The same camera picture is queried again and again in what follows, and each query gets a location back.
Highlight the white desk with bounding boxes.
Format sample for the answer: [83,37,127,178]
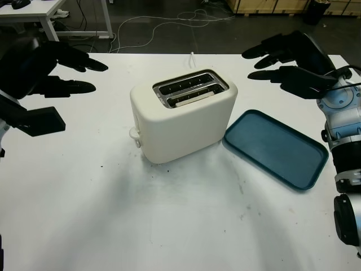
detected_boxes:
[0,0,115,42]

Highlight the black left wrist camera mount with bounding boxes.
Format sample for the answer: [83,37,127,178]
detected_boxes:
[0,94,67,138]

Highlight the white cable on floor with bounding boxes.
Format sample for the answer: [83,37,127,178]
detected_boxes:
[109,8,235,54]

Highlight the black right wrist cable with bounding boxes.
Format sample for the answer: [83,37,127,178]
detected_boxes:
[318,66,361,91]

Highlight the black bin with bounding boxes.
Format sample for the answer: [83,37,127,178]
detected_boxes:
[303,0,331,25]

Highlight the teal plastic tray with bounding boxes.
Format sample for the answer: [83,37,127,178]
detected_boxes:
[222,109,330,195]

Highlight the slice of white bread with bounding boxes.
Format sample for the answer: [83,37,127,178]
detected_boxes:
[174,91,217,107]

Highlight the stacked wooden crates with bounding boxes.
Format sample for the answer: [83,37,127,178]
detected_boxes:
[230,0,361,15]

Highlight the cream two-slot toaster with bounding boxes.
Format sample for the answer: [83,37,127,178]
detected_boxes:
[129,68,239,164]

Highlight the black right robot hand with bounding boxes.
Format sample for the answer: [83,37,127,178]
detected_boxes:
[242,30,338,100]

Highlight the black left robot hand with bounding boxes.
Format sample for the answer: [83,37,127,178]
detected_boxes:
[0,38,109,99]

